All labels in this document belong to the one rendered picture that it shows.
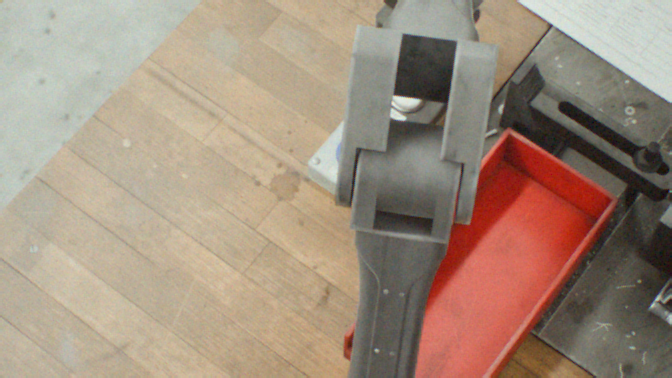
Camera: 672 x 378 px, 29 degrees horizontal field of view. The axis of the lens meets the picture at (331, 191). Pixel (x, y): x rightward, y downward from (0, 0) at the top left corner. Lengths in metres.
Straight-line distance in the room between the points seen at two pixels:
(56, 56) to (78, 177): 1.15
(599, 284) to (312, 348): 0.27
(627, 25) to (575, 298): 0.30
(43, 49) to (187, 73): 1.13
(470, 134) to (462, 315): 0.38
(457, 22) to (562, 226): 0.42
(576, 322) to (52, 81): 1.38
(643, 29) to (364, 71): 0.57
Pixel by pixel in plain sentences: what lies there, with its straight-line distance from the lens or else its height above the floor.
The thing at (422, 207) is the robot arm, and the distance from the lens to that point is 0.85.
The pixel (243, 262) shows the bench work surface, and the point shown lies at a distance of 1.21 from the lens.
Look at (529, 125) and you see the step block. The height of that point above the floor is 0.94.
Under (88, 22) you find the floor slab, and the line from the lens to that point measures 2.43.
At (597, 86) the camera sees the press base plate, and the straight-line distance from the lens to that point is 1.31.
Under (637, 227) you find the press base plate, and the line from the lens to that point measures 1.25.
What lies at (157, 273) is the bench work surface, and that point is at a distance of 1.21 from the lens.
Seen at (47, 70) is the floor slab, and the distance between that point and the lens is 2.39.
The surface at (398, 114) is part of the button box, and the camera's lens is 1.24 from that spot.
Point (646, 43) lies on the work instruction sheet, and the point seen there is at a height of 0.90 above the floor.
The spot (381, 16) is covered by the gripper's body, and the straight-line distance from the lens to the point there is 1.14.
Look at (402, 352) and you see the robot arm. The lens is 0.92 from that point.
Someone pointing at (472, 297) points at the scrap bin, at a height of 0.91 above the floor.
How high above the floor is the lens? 2.02
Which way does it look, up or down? 65 degrees down
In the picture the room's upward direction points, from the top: straight up
